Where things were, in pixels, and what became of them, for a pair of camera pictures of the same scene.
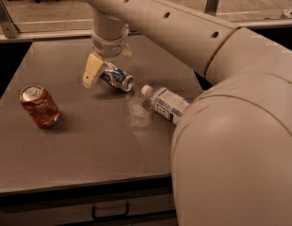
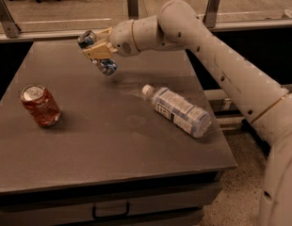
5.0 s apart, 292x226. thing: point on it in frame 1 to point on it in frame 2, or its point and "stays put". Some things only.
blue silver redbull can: [119, 77] to [105, 66]
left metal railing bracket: [9, 28] stays put
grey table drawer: [147, 206] stays put
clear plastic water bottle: [166, 103] stays put
